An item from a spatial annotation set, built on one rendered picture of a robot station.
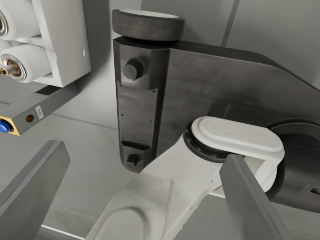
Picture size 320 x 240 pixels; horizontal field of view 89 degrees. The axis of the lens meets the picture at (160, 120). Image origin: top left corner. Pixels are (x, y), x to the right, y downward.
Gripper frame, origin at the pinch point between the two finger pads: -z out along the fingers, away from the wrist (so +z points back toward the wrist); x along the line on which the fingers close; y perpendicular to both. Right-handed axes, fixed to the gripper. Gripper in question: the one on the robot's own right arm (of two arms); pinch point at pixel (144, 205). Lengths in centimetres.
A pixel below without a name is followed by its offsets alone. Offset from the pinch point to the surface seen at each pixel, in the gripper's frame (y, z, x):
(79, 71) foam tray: 18, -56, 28
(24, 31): 3, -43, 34
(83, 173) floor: 102, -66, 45
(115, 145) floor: 63, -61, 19
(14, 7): -2, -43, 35
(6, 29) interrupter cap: 3, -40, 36
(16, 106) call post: 26, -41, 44
